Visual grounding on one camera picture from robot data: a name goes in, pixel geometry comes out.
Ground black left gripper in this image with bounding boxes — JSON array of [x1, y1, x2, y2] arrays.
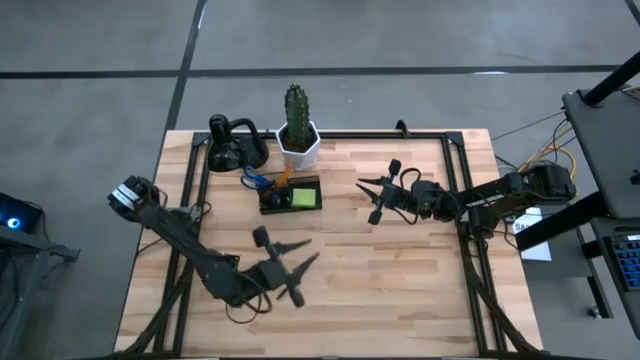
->
[[242, 225, 321, 308]]

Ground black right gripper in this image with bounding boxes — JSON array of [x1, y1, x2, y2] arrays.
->
[[354, 158, 419, 225]]

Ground green sticky note pad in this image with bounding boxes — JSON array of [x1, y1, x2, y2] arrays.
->
[[291, 187, 318, 209]]

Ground blue handled scissors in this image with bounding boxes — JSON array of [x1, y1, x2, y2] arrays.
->
[[239, 165, 274, 192]]

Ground black desk organizer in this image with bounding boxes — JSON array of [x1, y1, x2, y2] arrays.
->
[[258, 173, 324, 216]]

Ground white hexagonal plant pot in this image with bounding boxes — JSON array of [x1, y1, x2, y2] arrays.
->
[[275, 119, 322, 172]]

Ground green cactus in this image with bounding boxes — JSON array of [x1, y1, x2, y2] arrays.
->
[[284, 82, 311, 151]]

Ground black desk lamp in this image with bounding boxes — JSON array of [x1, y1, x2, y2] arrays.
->
[[207, 113, 271, 174]]

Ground white paper sheet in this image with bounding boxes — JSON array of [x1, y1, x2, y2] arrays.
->
[[512, 205, 553, 263]]

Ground black stand beam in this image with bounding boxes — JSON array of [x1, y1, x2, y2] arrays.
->
[[514, 192, 611, 253]]

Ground dark grey side desk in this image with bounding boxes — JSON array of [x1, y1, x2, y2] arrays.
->
[[579, 217, 640, 341]]

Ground black pole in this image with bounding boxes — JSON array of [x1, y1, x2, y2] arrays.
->
[[583, 49, 640, 107]]

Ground black backlit keyboard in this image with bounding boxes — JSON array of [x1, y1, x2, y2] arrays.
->
[[607, 233, 640, 294]]

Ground grey metal desk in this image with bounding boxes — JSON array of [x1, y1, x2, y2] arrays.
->
[[0, 224, 81, 360]]

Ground black computer with blue light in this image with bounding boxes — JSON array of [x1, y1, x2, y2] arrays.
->
[[0, 192, 44, 234]]

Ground black aluminium frame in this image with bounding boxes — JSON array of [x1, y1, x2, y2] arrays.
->
[[117, 130, 539, 359]]

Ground yellow extension cable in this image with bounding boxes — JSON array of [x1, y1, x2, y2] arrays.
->
[[517, 127, 579, 174]]

